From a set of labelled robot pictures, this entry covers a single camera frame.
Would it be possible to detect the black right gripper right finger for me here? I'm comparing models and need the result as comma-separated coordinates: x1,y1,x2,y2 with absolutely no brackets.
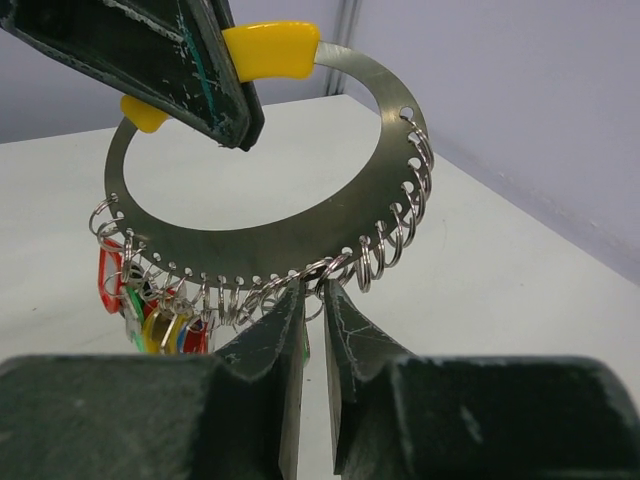
323,280,639,479

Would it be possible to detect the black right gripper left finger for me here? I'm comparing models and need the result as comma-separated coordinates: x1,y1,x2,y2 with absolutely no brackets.
1,281,305,479

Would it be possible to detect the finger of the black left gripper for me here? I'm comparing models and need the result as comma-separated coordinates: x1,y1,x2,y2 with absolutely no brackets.
200,1,265,151
1,1,250,148

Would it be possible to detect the metal keyring with coloured keys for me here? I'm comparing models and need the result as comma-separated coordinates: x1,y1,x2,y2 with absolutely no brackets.
90,37,434,353

